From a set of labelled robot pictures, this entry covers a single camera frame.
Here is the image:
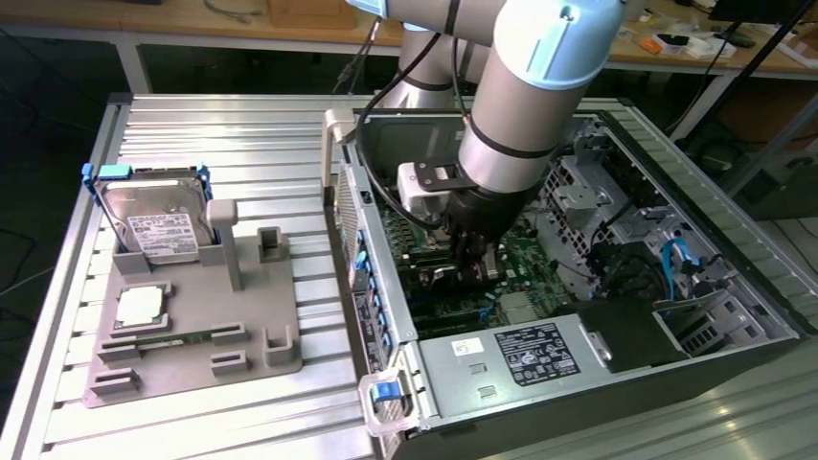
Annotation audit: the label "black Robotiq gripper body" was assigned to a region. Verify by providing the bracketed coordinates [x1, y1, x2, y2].
[443, 188, 532, 242]

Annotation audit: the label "black graphics card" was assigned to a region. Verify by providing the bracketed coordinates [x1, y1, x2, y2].
[423, 248, 510, 294]

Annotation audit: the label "green motherboard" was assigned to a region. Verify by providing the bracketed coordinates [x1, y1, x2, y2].
[376, 191, 578, 336]

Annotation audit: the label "silver chipset heat sink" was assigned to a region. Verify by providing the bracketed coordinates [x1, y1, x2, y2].
[498, 292, 542, 324]

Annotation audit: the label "metal disk bay cage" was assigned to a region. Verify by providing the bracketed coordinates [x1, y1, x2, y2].
[538, 121, 642, 299]

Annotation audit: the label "blue card retainer clips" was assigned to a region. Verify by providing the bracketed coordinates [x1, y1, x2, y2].
[352, 228, 395, 376]

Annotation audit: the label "grey power supply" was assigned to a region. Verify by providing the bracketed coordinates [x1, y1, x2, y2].
[414, 317, 617, 419]

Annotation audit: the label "open black PC case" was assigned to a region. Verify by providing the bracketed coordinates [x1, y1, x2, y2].
[322, 105, 818, 460]

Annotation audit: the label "grey parts rack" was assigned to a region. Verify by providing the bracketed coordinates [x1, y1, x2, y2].
[80, 198, 306, 411]

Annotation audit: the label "black box device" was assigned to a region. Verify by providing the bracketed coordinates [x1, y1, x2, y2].
[733, 152, 818, 222]

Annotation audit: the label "silver hard disk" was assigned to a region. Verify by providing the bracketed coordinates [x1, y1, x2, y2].
[100, 178, 216, 265]

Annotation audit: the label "green RAM stick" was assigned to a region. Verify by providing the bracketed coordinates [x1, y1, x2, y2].
[136, 330, 214, 349]

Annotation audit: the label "silver CPU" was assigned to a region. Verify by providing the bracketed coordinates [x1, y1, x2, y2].
[115, 287, 167, 329]

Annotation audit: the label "black slanted pole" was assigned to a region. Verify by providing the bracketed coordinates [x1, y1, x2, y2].
[663, 0, 807, 141]

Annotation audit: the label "blue disk caddy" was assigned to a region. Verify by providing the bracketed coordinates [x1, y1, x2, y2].
[80, 162, 223, 253]

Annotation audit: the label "black monitor with stand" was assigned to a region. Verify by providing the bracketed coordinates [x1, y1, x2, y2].
[706, 0, 818, 48]

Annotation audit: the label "wooden desk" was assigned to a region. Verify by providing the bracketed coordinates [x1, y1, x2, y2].
[0, 0, 818, 95]

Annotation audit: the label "black camera cable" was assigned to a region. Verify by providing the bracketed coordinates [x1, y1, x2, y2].
[352, 28, 475, 229]

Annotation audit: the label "blue data wire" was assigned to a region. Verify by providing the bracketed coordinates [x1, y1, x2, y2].
[662, 236, 702, 301]

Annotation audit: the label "grey case handle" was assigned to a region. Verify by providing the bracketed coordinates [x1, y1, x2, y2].
[320, 107, 374, 189]

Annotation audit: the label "grey handle with blue latch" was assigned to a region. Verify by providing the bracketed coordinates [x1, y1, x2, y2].
[358, 367, 424, 437]

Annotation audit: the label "hanging cable with metal plug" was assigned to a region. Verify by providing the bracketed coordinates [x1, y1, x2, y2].
[330, 17, 386, 95]

